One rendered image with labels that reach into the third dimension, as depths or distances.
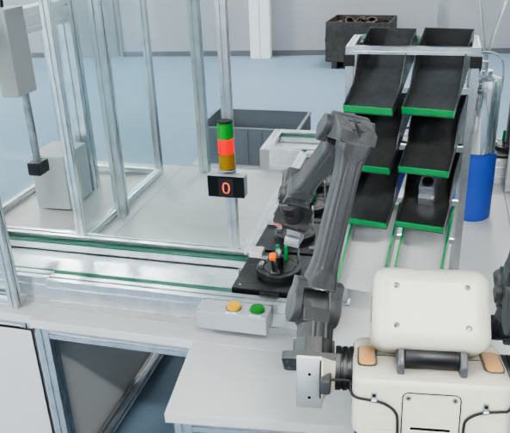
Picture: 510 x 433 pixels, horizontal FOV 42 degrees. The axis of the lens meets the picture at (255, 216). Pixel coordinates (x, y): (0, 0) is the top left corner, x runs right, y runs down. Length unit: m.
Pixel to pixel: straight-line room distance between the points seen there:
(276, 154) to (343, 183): 1.89
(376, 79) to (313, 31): 8.57
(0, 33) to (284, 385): 1.51
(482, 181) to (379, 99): 0.97
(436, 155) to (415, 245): 0.29
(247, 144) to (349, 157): 2.65
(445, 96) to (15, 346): 1.55
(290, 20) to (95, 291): 8.59
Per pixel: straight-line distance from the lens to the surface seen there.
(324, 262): 1.35
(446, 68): 1.90
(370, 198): 1.94
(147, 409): 3.11
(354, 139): 1.32
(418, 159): 1.84
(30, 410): 2.50
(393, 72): 1.88
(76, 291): 2.17
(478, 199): 2.70
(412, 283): 1.23
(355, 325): 2.03
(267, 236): 2.30
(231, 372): 1.85
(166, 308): 2.06
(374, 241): 1.99
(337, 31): 9.40
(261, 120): 4.32
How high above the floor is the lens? 1.99
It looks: 24 degrees down
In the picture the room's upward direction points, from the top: 2 degrees counter-clockwise
